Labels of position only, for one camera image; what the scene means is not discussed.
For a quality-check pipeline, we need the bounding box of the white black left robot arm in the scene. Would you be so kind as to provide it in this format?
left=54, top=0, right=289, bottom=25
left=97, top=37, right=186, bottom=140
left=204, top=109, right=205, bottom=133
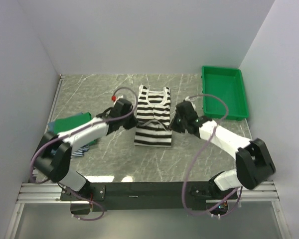
left=30, top=98, right=137, bottom=200

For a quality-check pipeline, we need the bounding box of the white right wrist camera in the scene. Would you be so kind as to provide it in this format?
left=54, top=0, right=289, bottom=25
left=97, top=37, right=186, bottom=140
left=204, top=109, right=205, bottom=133
left=184, top=96, right=196, bottom=109

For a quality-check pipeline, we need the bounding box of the black white striped tank top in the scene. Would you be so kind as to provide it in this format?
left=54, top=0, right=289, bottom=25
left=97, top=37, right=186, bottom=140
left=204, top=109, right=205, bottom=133
left=134, top=85, right=172, bottom=147

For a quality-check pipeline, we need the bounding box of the folded blue tank top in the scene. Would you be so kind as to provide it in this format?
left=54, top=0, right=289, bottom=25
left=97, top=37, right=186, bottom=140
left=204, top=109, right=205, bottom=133
left=47, top=113, right=83, bottom=131

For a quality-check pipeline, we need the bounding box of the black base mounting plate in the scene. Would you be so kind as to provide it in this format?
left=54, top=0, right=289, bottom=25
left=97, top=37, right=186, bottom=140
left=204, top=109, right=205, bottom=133
left=59, top=181, right=239, bottom=212

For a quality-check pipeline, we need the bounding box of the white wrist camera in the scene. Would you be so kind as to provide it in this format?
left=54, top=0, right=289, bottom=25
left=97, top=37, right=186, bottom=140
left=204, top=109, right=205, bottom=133
left=111, top=95, right=125, bottom=103
left=184, top=96, right=196, bottom=109

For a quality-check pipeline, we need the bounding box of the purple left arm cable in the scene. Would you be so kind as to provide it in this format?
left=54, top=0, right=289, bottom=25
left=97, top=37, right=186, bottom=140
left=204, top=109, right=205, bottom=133
left=29, top=86, right=138, bottom=221

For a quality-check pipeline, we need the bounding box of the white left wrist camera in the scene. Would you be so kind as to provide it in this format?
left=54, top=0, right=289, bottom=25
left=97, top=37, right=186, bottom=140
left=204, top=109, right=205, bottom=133
left=111, top=95, right=125, bottom=103

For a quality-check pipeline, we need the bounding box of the aluminium frame rail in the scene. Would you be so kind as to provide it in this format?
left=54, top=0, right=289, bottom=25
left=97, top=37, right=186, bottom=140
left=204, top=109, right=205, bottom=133
left=16, top=181, right=280, bottom=204

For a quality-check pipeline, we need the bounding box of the blue white striped tank top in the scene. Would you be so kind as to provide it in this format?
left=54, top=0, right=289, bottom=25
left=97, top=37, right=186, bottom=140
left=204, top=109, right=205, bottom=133
left=71, top=145, right=90, bottom=158

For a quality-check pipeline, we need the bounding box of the green tank top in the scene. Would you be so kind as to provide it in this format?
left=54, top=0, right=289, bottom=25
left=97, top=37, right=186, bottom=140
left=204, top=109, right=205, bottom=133
left=52, top=112, right=92, bottom=134

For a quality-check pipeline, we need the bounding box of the green plastic bin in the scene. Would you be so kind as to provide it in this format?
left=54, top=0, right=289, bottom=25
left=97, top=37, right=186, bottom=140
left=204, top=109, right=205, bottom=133
left=202, top=66, right=249, bottom=120

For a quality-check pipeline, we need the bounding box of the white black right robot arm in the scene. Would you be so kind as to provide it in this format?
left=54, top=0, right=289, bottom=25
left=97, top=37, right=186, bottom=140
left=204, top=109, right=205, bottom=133
left=170, top=101, right=276, bottom=199

